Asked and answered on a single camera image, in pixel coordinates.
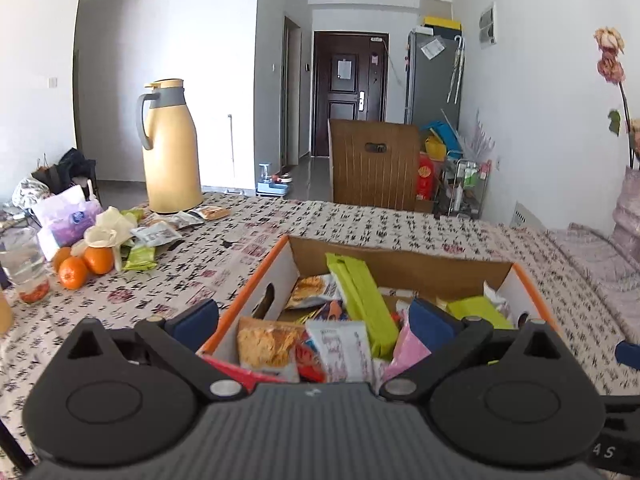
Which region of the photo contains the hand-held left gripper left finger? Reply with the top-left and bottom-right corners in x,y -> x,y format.
62,299 -> 247,403

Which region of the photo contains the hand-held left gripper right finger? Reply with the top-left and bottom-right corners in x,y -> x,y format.
379,299 -> 576,403

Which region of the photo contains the pink snack packet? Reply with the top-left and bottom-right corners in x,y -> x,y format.
382,320 -> 433,383

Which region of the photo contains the large green snack packet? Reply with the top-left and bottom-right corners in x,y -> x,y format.
446,296 -> 516,331
325,252 -> 401,360

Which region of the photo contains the red cardboard box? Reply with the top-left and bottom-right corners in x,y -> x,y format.
197,234 -> 558,386

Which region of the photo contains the clear orange cracker packet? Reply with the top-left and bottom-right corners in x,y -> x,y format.
236,317 -> 306,381

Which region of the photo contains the small green snack packet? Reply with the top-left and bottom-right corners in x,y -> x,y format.
122,244 -> 157,272

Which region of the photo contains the small white sachet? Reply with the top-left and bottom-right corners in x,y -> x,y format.
131,221 -> 183,247

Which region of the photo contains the grey paisley cloth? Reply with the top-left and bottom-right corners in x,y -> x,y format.
545,222 -> 640,321

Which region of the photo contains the small dark sachet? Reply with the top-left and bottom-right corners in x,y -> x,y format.
150,211 -> 206,228

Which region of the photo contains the small orange snack packet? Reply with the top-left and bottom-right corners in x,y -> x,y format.
192,205 -> 232,221

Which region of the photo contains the red colourful snack bag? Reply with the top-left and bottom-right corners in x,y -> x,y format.
294,332 -> 328,385

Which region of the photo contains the cream crumpled plastic bag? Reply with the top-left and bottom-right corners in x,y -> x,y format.
70,206 -> 138,256

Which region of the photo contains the metal trolley rack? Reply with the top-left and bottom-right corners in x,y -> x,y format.
440,157 -> 493,218

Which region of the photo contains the red gift box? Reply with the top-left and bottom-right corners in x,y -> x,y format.
417,152 -> 443,201

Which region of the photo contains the pink vase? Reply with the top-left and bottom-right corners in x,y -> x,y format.
612,165 -> 640,241

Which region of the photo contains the purple tissue pack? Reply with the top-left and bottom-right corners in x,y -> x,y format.
37,200 -> 103,256

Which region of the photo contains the yellow thermos jug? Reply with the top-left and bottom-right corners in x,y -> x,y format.
137,78 -> 203,214

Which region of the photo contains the wooden chair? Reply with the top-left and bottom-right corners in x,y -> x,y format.
328,118 -> 421,211

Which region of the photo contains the glass cup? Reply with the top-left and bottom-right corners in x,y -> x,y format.
0,227 -> 52,306

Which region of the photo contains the white plastic bag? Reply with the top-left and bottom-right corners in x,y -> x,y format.
32,185 -> 86,216

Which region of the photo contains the blue plastic dustpan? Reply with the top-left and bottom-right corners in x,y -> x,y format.
421,120 -> 461,146

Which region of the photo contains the black bag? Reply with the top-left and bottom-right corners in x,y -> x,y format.
57,147 -> 98,193

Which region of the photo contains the floral cloth bag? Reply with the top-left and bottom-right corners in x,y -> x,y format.
12,177 -> 51,211

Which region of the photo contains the dark entrance door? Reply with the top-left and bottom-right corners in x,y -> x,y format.
313,31 -> 390,157

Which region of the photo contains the grey refrigerator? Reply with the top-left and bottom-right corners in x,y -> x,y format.
405,30 -> 463,126

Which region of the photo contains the grey interior door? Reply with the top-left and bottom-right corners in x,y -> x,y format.
282,16 -> 303,166

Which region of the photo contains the folded umbrella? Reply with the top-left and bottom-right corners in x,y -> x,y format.
446,36 -> 466,103

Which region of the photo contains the dried rose bouquet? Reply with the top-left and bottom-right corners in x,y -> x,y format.
594,26 -> 640,171

